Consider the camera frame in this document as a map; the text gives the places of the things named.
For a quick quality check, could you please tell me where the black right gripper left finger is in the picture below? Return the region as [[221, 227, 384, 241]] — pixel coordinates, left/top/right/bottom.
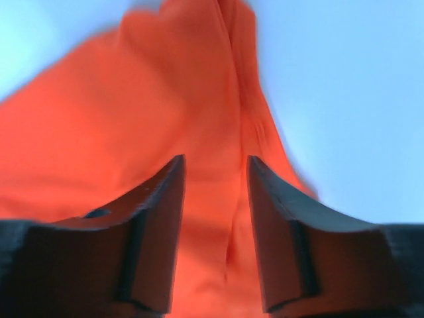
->
[[1, 155, 186, 317]]

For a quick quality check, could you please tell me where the orange t shirt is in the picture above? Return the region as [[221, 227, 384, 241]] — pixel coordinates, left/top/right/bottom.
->
[[1, 1, 305, 317]]

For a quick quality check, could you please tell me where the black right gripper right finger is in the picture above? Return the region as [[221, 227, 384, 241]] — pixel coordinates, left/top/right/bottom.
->
[[248, 156, 423, 317]]

